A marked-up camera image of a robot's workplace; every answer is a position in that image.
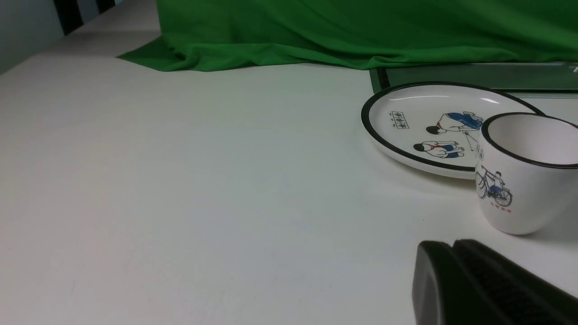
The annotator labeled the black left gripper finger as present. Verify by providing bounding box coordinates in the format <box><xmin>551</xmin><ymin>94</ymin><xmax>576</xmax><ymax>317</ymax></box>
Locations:
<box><xmin>411</xmin><ymin>239</ymin><xmax>578</xmax><ymax>325</ymax></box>

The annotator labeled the metal table cable hatch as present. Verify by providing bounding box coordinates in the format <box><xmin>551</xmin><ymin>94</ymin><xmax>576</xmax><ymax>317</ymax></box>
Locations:
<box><xmin>369</xmin><ymin>62</ymin><xmax>578</xmax><ymax>97</ymax></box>

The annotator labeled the white cup with bicycle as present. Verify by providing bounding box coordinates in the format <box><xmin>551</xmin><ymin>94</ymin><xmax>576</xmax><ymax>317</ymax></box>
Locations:
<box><xmin>474</xmin><ymin>112</ymin><xmax>578</xmax><ymax>235</ymax></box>

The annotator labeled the white plate with cartoon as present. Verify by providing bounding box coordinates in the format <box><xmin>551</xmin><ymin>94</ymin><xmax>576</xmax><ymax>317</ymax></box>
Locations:
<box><xmin>361</xmin><ymin>82</ymin><xmax>542</xmax><ymax>180</ymax></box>

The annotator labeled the green backdrop cloth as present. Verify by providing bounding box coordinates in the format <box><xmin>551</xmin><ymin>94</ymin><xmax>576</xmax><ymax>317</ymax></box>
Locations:
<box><xmin>120</xmin><ymin>0</ymin><xmax>578</xmax><ymax>72</ymax></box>

